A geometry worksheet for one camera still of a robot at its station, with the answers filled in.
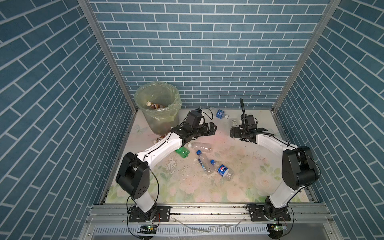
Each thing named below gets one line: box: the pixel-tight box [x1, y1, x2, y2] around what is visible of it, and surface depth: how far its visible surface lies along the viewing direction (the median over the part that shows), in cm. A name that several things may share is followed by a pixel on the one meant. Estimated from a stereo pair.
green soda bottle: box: [174, 146, 190, 159], surface depth 93 cm
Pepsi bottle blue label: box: [210, 159, 235, 182], surface depth 86 cm
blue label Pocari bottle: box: [208, 106, 229, 119], surface depth 114 cm
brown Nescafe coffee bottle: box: [146, 101, 166, 110], surface depth 104 cm
